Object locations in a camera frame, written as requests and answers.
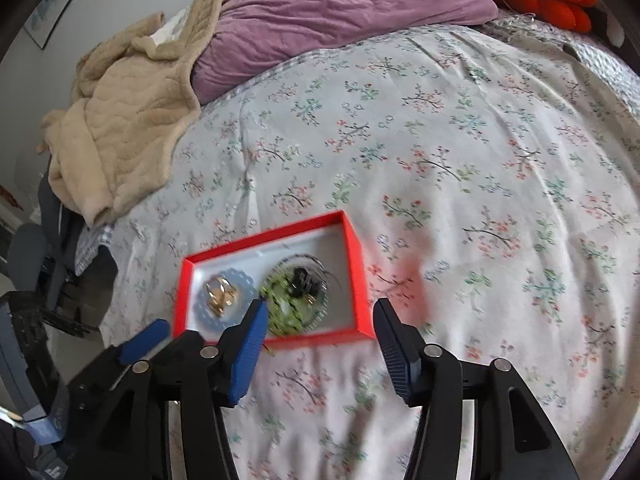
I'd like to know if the floral bedsheet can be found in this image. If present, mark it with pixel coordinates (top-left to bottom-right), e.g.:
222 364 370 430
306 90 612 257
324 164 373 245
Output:
75 20 640 480

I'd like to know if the red jewelry box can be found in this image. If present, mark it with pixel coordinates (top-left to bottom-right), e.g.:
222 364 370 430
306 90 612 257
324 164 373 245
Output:
171 210 374 352

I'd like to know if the blue bead bracelet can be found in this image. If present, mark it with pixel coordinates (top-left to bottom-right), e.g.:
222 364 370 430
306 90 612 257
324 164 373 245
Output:
191 267 257 335

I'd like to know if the thin beaded bracelet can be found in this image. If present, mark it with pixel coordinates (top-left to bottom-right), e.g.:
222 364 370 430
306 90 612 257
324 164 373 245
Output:
260 256 332 337

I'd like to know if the green and black beaded ornament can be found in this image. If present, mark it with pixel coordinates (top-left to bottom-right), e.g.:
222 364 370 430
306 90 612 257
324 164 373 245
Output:
259 265 323 337

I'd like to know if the dark grey chair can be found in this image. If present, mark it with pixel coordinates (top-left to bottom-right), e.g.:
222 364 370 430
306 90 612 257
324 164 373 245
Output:
7 175 119 333

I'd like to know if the framed wall picture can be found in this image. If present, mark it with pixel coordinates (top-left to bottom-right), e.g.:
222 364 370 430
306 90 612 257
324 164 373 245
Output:
22 0 84 51

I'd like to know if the large gold ring cluster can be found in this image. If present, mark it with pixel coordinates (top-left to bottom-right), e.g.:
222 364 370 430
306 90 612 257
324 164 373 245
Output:
204 276 238 317

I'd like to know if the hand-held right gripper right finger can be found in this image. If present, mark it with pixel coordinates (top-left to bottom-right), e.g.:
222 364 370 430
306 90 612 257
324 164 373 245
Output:
372 297 581 480

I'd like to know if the purple blanket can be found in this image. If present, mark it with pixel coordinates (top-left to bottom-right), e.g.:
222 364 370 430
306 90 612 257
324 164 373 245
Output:
191 0 499 106

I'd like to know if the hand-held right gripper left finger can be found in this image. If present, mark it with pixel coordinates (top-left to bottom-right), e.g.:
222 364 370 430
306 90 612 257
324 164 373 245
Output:
92 297 271 480

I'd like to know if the beige fleece blanket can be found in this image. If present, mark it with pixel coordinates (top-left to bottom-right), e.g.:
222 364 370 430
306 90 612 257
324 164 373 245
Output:
37 0 228 228

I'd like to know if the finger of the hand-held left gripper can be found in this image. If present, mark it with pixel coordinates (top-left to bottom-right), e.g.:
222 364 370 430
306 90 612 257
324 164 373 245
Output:
65 317 169 411

